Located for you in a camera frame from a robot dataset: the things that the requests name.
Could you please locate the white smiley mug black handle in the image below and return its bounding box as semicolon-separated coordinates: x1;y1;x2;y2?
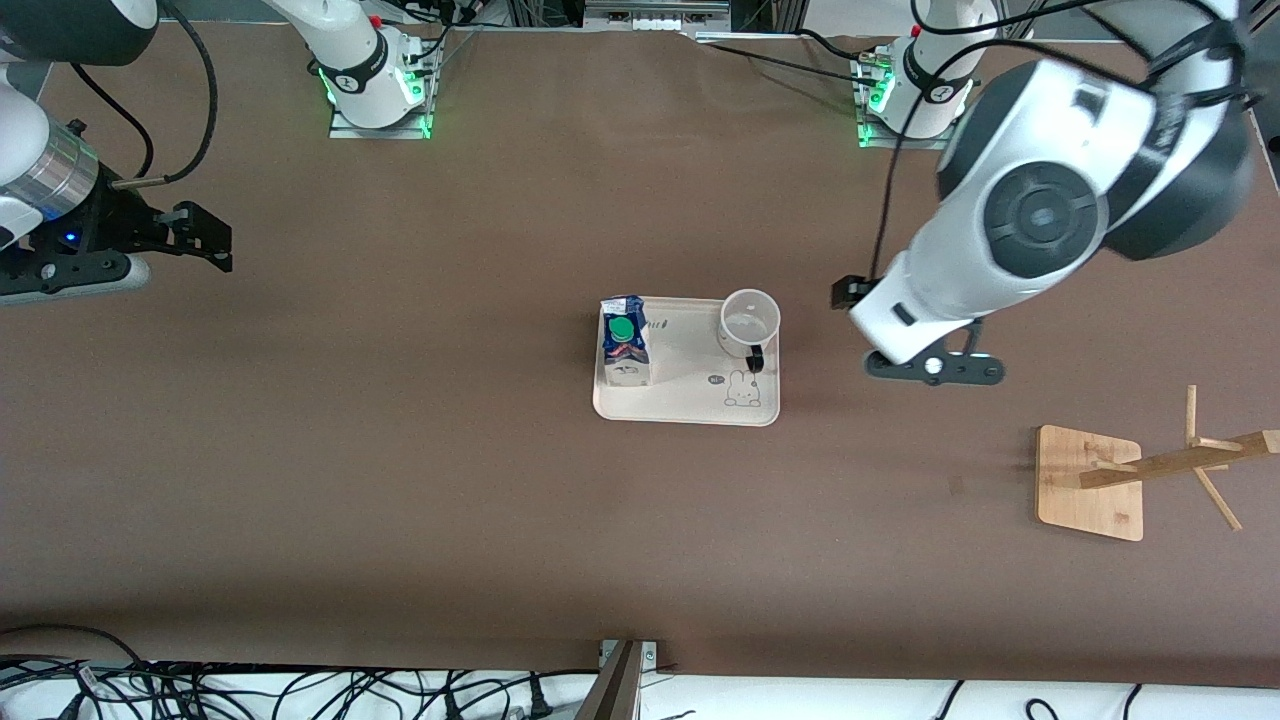
717;288;783;376

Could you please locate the blue white milk carton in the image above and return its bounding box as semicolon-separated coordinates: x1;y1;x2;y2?
598;295;654;389

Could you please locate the cream tray with rabbit print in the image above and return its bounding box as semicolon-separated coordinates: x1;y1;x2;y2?
593;295;780;428

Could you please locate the wooden mug stand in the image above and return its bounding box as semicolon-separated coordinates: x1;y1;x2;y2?
1035;385;1280;543

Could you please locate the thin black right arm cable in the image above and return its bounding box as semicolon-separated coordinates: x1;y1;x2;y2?
70;60;156;181

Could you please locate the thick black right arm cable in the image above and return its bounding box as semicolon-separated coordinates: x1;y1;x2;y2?
110;0;219;191

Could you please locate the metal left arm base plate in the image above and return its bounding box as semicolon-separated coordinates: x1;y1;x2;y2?
852;55;964;152

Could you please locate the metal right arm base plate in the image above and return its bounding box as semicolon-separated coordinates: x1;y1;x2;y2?
329;40;441;140

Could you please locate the black base cable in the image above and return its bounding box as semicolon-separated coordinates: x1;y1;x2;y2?
690;28;896;87

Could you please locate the looped black cable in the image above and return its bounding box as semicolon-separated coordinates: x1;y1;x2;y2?
0;624;153;720

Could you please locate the small metal edge bracket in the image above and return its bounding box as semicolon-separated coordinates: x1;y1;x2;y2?
598;640;660;670

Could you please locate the dark camera mast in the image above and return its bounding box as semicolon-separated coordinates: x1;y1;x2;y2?
574;640;646;720

